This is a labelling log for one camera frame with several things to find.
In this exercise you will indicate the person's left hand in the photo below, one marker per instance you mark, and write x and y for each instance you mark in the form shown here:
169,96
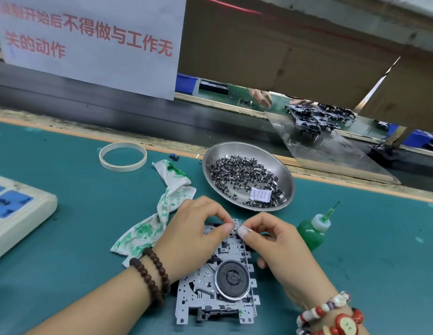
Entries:
192,237

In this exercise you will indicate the person's right hand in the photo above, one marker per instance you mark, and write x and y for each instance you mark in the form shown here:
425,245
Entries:
286,251

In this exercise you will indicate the green glue squeeze bottle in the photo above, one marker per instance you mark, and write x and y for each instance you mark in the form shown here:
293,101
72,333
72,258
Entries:
313,233

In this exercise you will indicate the metal mechanism chassis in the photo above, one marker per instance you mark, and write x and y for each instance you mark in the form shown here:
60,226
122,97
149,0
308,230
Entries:
230,286

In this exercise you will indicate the pile of small metal parts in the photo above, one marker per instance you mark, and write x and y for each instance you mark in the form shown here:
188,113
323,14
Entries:
241,174

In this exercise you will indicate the round metal bowl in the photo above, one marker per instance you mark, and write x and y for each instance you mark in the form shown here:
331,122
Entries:
216,151

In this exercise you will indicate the finished mechanisms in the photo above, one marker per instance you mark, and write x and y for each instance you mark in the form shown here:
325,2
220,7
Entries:
314,118

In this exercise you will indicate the black conveyor belt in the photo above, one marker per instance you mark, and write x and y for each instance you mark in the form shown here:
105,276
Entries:
77,94

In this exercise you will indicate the person's left forearm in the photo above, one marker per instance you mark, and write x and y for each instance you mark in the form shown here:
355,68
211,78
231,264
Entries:
91,307

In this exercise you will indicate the white green-stained cloth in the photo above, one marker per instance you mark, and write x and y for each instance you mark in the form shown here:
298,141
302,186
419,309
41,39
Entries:
171,185

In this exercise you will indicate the small blue cap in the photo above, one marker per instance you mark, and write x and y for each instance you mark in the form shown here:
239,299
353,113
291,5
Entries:
173,157

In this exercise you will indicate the clear plastic sheet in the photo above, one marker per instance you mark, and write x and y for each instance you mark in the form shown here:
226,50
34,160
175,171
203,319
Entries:
342,153

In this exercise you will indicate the black flat box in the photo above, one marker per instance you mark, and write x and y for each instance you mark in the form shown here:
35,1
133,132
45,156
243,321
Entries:
214,88

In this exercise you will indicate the blue plastic bin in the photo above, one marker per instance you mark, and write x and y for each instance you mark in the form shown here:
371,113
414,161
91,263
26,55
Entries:
187,83
415,138

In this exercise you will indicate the white blue power strip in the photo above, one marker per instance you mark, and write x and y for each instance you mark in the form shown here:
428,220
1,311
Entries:
18,216

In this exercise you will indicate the brown cardboard panel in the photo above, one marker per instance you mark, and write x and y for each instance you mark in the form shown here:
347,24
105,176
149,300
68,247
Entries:
272,45

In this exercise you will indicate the white paper sign red text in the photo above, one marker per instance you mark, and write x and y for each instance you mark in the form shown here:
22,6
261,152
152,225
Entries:
91,45

